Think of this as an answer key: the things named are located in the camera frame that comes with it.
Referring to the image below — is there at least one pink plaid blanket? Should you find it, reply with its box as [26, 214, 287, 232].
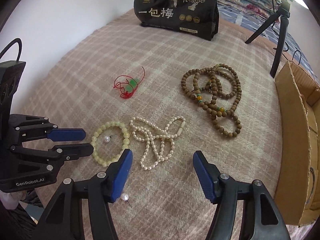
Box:
[22, 11, 282, 239]

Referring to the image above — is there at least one cardboard box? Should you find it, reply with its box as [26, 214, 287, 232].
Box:
[274, 61, 319, 226]

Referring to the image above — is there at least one red string jade charm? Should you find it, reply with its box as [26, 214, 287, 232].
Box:
[113, 66, 145, 99]

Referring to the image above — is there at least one pearl earring near gripper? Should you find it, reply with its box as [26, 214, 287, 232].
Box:
[120, 193, 132, 207]

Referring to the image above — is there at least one brown wooden bead necklace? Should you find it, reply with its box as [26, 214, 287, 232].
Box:
[181, 63, 243, 138]

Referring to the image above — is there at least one black snack bag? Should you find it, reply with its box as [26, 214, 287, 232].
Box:
[133, 0, 220, 41]

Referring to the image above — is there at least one blue patterned bedsheet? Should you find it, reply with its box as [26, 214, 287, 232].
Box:
[216, 0, 313, 77]

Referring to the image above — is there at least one cream bead bracelet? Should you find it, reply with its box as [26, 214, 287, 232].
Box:
[90, 120, 131, 168]

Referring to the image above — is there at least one black tripod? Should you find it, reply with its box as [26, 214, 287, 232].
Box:
[245, 0, 290, 78]

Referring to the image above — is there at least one pearl earring inside bracelet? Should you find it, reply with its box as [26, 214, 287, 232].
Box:
[104, 134, 116, 143]

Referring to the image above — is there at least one white pearl necklace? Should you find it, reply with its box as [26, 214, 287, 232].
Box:
[129, 115, 187, 171]

